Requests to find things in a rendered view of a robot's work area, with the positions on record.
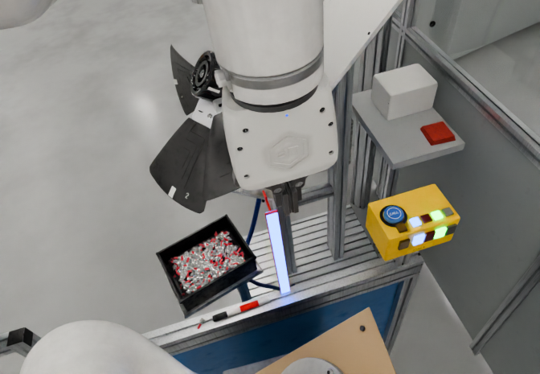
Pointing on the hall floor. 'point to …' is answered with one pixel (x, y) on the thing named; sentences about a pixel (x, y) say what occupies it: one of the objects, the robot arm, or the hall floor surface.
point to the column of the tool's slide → (376, 51)
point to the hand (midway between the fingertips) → (287, 194)
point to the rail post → (405, 289)
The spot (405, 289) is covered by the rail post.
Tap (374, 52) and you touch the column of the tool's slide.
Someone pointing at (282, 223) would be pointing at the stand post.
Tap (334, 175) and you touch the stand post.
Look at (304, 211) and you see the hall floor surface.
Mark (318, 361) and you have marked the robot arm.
